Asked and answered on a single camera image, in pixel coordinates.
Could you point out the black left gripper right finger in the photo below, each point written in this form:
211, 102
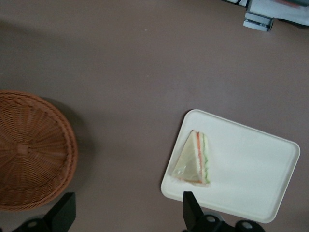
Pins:
192, 212

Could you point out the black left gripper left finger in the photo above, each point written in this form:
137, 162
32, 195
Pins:
62, 212

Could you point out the triangle sandwich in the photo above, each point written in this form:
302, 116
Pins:
189, 162

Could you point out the cream plastic tray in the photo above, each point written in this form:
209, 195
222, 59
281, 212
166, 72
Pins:
246, 174

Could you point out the round brown wicker basket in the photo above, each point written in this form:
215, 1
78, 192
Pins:
31, 149

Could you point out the silver metal bracket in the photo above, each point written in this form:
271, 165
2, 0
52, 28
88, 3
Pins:
257, 23

